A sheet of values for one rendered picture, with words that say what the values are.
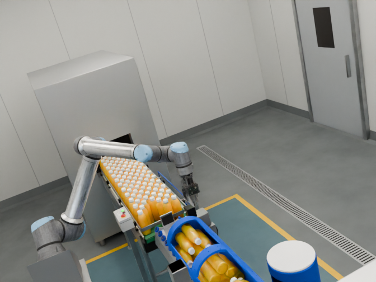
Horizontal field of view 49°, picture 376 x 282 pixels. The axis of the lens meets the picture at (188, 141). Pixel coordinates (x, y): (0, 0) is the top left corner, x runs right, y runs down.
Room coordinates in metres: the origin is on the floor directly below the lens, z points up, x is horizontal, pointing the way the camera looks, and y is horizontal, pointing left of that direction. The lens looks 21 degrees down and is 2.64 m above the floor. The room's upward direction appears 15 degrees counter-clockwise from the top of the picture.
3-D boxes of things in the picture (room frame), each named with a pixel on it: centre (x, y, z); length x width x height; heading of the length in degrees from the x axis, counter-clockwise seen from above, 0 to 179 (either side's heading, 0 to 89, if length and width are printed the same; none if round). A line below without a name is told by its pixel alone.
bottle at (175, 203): (2.94, 0.23, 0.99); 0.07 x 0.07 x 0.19
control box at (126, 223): (2.89, 0.65, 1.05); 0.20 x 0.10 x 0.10; 18
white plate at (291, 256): (1.98, -0.40, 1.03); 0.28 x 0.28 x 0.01
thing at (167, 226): (2.79, 0.31, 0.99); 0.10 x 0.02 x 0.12; 108
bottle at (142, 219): (2.85, 0.50, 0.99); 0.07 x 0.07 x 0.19
